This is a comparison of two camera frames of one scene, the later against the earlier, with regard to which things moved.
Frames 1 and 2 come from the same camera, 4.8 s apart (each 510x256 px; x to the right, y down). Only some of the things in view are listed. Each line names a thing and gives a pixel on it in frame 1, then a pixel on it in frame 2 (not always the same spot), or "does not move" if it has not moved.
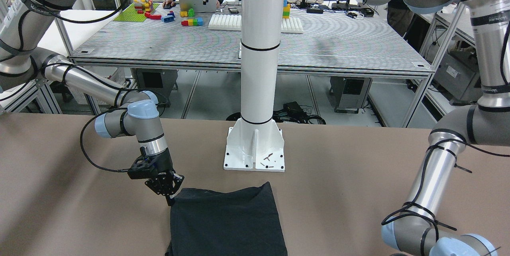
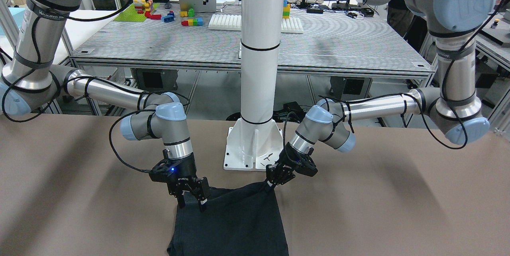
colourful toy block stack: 286,9 does not move
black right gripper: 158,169 → 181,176
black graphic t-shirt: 242,222 does not move
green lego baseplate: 130,14 does not move
